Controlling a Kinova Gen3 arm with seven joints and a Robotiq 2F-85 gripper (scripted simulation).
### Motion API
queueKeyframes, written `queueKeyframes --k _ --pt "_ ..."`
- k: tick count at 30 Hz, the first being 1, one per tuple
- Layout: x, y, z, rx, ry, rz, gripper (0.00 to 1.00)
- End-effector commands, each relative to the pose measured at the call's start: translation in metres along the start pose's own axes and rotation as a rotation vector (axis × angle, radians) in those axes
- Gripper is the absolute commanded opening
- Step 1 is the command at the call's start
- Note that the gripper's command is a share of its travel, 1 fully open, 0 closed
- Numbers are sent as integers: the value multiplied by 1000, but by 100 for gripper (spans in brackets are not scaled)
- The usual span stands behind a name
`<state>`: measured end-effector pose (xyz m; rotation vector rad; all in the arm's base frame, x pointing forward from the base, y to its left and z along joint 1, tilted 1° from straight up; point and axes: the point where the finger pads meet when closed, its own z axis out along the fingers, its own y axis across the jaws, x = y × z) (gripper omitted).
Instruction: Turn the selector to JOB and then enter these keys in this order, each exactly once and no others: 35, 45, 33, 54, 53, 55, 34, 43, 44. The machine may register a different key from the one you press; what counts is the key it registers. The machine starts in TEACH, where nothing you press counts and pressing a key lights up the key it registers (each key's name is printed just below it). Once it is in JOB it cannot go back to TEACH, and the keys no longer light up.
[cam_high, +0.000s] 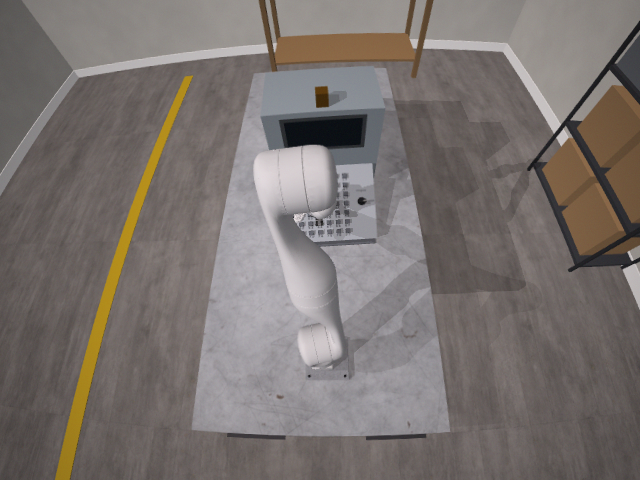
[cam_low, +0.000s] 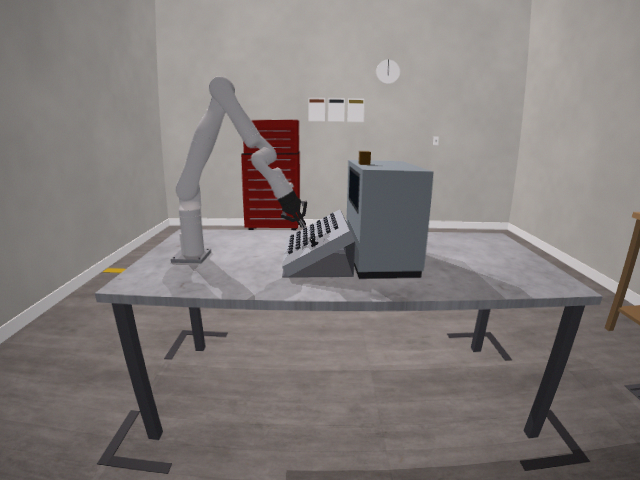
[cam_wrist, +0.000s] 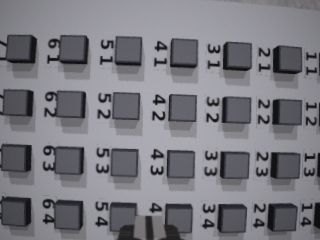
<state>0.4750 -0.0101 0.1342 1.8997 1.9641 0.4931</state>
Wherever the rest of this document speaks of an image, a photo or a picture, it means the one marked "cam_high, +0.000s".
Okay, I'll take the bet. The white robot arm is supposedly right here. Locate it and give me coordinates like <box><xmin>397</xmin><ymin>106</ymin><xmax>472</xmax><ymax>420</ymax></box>
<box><xmin>253</xmin><ymin>145</ymin><xmax>346</xmax><ymax>369</ymax></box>

